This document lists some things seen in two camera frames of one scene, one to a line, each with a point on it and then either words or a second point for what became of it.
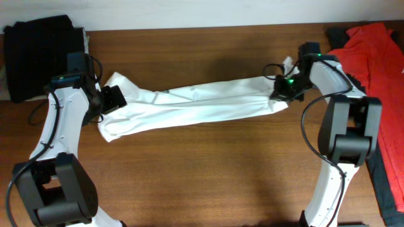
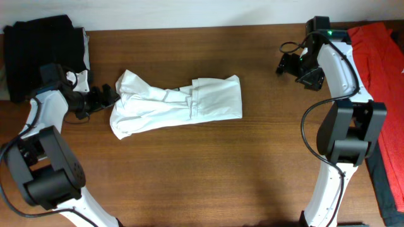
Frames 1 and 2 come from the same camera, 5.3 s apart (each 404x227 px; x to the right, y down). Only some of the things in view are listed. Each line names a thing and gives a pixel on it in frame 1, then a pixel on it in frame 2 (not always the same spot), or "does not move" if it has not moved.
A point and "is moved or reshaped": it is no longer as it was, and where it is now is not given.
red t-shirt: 374,55 does not move
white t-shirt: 205,103 is moved or reshaped
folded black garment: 36,50 does not move
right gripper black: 279,93 -> 312,82
